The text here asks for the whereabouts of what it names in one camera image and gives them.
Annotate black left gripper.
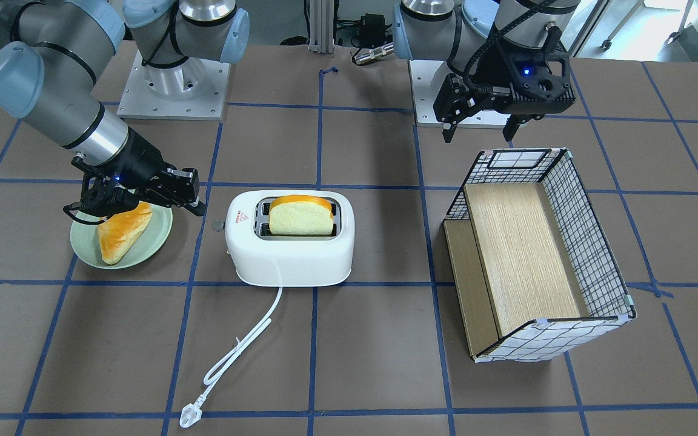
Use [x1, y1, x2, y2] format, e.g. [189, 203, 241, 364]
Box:
[433, 41, 576, 144]

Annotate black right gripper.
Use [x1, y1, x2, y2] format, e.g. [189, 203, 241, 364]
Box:
[63, 130, 206, 225]

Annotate wire basket with wooden shelf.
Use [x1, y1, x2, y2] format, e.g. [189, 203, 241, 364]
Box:
[443, 148, 637, 363]

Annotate white toaster power cable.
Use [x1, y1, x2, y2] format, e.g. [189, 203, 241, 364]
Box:
[179, 286, 283, 429]

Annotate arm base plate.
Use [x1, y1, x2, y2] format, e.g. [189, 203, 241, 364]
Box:
[117, 53, 231, 121]
[408, 59, 522, 128]

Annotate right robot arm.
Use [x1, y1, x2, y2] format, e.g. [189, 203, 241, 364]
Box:
[0, 1, 250, 225]

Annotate white two-slot toaster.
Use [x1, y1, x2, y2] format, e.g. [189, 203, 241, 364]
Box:
[225, 190, 355, 287]

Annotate bread slice in toaster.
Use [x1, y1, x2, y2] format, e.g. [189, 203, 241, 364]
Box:
[268, 195, 333, 236]

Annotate triangular golden pastry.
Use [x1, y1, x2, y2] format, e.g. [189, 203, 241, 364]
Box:
[97, 202, 152, 265]

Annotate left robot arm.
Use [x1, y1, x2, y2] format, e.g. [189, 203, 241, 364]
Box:
[393, 1, 579, 143]

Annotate light green plate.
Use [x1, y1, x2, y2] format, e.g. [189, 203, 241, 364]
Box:
[70, 202, 173, 269]

